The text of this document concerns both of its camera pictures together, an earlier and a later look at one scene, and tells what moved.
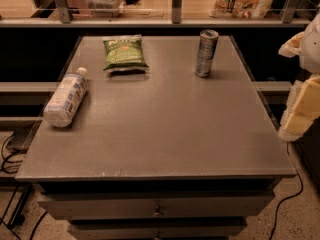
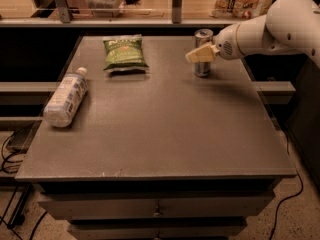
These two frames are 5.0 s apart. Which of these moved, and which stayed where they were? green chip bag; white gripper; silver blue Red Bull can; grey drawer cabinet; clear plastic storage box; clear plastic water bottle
Moved: white gripper; silver blue Red Bull can
Stayed: grey drawer cabinet; clear plastic water bottle; clear plastic storage box; green chip bag
